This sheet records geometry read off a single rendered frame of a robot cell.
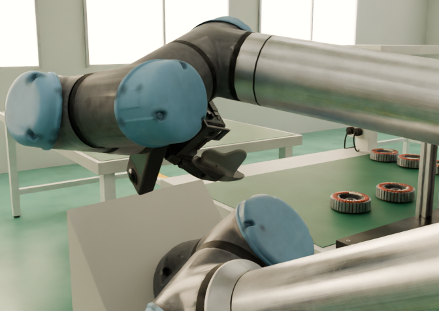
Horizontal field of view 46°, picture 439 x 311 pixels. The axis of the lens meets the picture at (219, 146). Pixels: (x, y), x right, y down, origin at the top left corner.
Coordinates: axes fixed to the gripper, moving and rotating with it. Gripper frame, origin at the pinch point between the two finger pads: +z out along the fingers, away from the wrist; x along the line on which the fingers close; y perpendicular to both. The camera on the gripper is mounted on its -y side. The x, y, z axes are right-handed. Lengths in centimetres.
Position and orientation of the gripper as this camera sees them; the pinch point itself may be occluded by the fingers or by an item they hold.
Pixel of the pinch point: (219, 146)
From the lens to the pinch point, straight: 78.5
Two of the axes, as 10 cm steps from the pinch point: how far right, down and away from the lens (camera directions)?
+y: 6.8, -6.0, -4.3
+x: -4.5, -8.0, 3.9
